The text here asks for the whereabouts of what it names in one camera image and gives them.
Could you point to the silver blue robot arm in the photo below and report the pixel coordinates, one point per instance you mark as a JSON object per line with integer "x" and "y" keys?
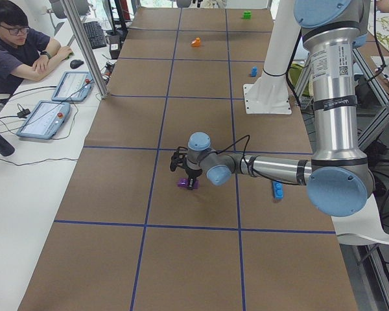
{"x": 337, "y": 177}

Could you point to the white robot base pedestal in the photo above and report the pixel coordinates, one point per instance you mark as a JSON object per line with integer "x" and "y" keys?
{"x": 269, "y": 94}

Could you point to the long blue block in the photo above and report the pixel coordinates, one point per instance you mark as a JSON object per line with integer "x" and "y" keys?
{"x": 277, "y": 189}

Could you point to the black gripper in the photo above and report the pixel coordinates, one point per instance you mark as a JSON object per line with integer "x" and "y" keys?
{"x": 192, "y": 173}

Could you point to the black keyboard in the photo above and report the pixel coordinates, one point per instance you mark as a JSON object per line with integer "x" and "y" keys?
{"x": 95, "y": 34}

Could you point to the orange trapezoid block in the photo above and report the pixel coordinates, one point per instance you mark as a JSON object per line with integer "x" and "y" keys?
{"x": 196, "y": 42}

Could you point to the small blue block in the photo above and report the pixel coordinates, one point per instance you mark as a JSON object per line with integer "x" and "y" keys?
{"x": 253, "y": 72}

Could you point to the purple trapezoid block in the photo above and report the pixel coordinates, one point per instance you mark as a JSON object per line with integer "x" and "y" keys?
{"x": 183, "y": 183}

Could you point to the black computer mouse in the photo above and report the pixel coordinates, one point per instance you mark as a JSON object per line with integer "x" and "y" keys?
{"x": 74, "y": 64}

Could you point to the teach pendant tablet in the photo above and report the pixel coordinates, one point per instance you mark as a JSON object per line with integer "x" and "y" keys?
{"x": 73, "y": 86}
{"x": 45, "y": 120}

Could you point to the seated person dark shirt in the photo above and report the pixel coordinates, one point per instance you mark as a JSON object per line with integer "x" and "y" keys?
{"x": 25, "y": 53}

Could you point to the far teach pendant tablet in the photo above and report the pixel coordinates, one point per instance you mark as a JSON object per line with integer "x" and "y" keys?
{"x": 73, "y": 86}

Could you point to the near teach pendant tablet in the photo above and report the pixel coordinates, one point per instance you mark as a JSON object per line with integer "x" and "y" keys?
{"x": 45, "y": 120}

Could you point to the green block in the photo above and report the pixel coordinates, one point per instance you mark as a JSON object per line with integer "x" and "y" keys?
{"x": 247, "y": 14}

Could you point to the aluminium frame post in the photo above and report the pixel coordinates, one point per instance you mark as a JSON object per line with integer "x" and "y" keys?
{"x": 72, "y": 14}

